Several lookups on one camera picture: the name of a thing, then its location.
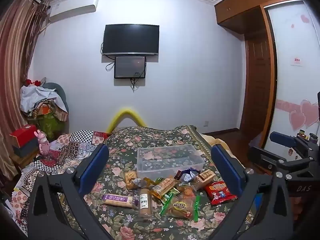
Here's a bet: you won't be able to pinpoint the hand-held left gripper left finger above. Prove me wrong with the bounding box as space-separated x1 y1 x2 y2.
27 144 118 240

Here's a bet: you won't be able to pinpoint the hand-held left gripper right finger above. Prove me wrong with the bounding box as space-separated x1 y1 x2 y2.
206 144 294 240

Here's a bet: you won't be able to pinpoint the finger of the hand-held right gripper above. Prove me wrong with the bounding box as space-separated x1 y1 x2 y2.
248 146 314 179
269 131 320 155

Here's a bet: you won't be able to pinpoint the brown cake packet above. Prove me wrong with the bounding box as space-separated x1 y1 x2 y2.
194 169 216 190

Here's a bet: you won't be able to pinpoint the red snack packet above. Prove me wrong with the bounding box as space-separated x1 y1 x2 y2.
204 181 237 206

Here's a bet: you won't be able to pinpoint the purple label rice roll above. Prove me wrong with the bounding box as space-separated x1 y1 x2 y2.
102 192 138 209

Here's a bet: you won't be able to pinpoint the green orange snack packet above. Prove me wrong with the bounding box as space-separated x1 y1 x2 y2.
160 184 197 204

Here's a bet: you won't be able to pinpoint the clear plastic storage box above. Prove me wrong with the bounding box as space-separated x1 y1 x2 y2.
136 144 204 180

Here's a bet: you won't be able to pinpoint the yellow white chip packet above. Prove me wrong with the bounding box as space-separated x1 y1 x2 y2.
132 177 160 189

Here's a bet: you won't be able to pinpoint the green edged bread packet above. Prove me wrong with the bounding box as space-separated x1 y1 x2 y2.
159 194 201 222

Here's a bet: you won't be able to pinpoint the tan wafer packet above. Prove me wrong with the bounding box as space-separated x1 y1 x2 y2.
152 177 177 197

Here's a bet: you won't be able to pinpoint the brown cylinder biscuit packet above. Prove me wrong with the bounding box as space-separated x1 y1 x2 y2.
139 187 153 218

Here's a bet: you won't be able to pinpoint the patchwork quilt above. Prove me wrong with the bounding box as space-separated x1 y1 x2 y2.
10 129 108 233

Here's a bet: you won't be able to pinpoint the beige bed sheet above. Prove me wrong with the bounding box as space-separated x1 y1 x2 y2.
203 134 245 172

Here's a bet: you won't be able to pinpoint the pink heart stickers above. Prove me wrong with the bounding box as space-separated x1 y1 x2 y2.
289 99 320 130

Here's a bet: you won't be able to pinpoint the clear cracker packet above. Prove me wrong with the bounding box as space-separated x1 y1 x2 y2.
124 170 138 190

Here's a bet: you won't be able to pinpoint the blue white snack packet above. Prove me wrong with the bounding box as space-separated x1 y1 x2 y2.
174 168 201 182

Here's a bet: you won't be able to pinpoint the dark floral blanket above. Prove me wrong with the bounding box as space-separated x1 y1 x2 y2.
57 124 253 240

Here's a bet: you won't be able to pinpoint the pink rabbit toy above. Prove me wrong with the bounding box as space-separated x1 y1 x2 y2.
34 129 51 159

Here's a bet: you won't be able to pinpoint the brown wooden door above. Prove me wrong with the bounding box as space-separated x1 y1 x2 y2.
240 39 273 132

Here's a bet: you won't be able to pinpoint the white sliding wardrobe door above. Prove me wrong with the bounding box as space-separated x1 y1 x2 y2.
262 0 320 157

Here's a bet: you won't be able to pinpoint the yellow foam arch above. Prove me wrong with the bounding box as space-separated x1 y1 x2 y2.
106 107 147 133

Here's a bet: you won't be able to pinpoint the dark grey box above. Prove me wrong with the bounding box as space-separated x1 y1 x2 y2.
12 137 40 158

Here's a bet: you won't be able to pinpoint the red box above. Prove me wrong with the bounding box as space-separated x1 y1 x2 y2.
9 124 38 148

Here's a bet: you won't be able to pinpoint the pile of clothes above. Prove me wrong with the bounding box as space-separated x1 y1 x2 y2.
19 77 69 142

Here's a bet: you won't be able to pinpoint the grey padded chair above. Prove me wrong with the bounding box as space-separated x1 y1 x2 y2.
42 82 67 113

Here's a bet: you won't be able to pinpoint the small black monitor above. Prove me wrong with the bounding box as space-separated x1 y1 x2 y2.
114 56 147 79

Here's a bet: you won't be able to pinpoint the striped brown curtain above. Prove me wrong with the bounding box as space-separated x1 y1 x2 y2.
0 0 52 180

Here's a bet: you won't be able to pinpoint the wooden overhead cabinet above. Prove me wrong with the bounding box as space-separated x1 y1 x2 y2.
214 0 303 34

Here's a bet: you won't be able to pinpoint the white air conditioner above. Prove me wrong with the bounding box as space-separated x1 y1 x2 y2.
47 0 99 24

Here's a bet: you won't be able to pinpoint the black cable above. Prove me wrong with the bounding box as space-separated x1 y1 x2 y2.
130 71 144 92
101 42 116 72

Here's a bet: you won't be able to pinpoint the black wall television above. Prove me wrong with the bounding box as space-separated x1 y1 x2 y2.
103 24 160 56

